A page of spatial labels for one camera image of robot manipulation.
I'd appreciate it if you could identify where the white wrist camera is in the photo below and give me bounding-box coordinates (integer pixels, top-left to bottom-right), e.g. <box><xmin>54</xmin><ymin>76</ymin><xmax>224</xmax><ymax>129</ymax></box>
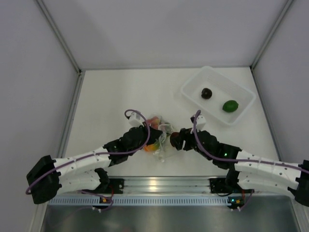
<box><xmin>190</xmin><ymin>116</ymin><xmax>206</xmax><ymax>131</ymax></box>
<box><xmin>128</xmin><ymin>112</ymin><xmax>143</xmax><ymax>128</ymax></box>

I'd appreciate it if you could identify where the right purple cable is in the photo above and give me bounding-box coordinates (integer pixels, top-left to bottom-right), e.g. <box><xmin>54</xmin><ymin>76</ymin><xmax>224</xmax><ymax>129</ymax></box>
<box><xmin>192</xmin><ymin>110</ymin><xmax>309</xmax><ymax>211</ymax></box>

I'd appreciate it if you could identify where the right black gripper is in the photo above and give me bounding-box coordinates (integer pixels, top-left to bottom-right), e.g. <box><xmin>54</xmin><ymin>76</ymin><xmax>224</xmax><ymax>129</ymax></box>
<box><xmin>172</xmin><ymin>124</ymin><xmax>214</xmax><ymax>160</ymax></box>

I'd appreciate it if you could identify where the dark purple fake plum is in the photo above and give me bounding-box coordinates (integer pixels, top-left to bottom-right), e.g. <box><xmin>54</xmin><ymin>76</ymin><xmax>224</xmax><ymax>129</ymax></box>
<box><xmin>201</xmin><ymin>88</ymin><xmax>212</xmax><ymax>100</ymax></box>

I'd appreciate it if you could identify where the slotted grey cable duct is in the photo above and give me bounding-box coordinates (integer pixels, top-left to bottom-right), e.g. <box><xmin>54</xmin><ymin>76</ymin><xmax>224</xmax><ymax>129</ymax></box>
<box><xmin>48</xmin><ymin>195</ymin><xmax>243</xmax><ymax>206</ymax></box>

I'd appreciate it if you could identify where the green fake lime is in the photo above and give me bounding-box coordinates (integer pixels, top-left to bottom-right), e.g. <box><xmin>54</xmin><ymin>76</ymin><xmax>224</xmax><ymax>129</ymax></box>
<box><xmin>222</xmin><ymin>100</ymin><xmax>239</xmax><ymax>113</ymax></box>

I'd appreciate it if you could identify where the white plastic basket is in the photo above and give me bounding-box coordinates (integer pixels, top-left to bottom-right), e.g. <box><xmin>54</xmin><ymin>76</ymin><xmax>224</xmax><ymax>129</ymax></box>
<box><xmin>180</xmin><ymin>66</ymin><xmax>256</xmax><ymax>126</ymax></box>

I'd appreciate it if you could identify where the left frame post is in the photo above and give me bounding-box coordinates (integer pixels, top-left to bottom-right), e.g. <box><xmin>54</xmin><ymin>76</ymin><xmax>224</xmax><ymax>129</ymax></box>
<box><xmin>36</xmin><ymin>0</ymin><xmax>83</xmax><ymax>73</ymax></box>

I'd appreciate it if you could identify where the clear zip top bag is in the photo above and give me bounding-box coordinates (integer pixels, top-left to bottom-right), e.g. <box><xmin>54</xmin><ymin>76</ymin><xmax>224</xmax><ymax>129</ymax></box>
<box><xmin>143</xmin><ymin>114</ymin><xmax>176</xmax><ymax>162</ymax></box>

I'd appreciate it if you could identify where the aluminium mounting rail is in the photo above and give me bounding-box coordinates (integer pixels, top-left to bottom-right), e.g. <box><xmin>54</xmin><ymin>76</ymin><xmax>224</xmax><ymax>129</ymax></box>
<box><xmin>38</xmin><ymin>175</ymin><xmax>266</xmax><ymax>194</ymax></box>

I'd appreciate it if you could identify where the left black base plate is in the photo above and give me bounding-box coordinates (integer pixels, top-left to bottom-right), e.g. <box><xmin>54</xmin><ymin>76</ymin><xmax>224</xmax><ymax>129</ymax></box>
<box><xmin>83</xmin><ymin>178</ymin><xmax>125</xmax><ymax>194</ymax></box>

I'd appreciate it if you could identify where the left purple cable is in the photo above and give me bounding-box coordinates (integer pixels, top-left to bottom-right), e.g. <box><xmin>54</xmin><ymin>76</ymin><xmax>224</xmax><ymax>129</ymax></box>
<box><xmin>25</xmin><ymin>109</ymin><xmax>152</xmax><ymax>211</ymax></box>

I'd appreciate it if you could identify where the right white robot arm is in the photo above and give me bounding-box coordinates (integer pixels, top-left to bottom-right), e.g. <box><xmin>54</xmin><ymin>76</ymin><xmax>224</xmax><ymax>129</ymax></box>
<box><xmin>170</xmin><ymin>129</ymin><xmax>309</xmax><ymax>206</ymax></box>

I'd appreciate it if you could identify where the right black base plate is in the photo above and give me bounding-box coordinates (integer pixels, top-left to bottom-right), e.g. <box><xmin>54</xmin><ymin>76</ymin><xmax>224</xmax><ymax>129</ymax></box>
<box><xmin>209</xmin><ymin>177</ymin><xmax>240</xmax><ymax>195</ymax></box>

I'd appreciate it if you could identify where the frame post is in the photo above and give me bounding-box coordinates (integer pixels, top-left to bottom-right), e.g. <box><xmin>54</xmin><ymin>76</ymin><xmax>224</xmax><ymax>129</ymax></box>
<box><xmin>250</xmin><ymin>0</ymin><xmax>295</xmax><ymax>71</ymax></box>
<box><xmin>36</xmin><ymin>0</ymin><xmax>83</xmax><ymax>73</ymax></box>

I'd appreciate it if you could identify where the purple cable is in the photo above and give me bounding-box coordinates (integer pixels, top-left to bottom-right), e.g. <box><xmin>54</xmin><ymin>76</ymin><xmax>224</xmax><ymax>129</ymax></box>
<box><xmin>25</xmin><ymin>109</ymin><xmax>152</xmax><ymax>211</ymax></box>
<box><xmin>192</xmin><ymin>110</ymin><xmax>309</xmax><ymax>211</ymax></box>

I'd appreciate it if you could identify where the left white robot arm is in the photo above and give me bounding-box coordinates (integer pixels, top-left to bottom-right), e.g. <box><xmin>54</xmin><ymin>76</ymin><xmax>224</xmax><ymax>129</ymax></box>
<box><xmin>26</xmin><ymin>126</ymin><xmax>162</xmax><ymax>204</ymax></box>

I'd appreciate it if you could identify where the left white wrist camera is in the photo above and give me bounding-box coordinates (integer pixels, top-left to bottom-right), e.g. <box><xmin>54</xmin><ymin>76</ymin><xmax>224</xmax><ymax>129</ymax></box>
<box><xmin>128</xmin><ymin>112</ymin><xmax>143</xmax><ymax>128</ymax></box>

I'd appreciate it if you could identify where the dark red fake fruit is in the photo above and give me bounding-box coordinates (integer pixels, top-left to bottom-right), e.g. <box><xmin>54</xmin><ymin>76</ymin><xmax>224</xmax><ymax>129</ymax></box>
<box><xmin>169</xmin><ymin>132</ymin><xmax>179</xmax><ymax>148</ymax></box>

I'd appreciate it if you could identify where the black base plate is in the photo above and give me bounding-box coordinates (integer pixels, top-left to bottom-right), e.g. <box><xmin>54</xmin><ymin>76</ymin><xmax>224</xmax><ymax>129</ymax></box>
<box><xmin>209</xmin><ymin>177</ymin><xmax>240</xmax><ymax>195</ymax></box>
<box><xmin>83</xmin><ymin>178</ymin><xmax>125</xmax><ymax>194</ymax></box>

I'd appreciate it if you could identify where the right frame post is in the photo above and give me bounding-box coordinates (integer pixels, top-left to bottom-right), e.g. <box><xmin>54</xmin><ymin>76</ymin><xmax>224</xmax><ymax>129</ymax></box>
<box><xmin>250</xmin><ymin>0</ymin><xmax>295</xmax><ymax>71</ymax></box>

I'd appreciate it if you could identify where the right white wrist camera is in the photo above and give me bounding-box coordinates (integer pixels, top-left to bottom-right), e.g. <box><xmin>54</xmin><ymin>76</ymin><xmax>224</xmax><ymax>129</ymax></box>
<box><xmin>190</xmin><ymin>116</ymin><xmax>206</xmax><ymax>131</ymax></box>

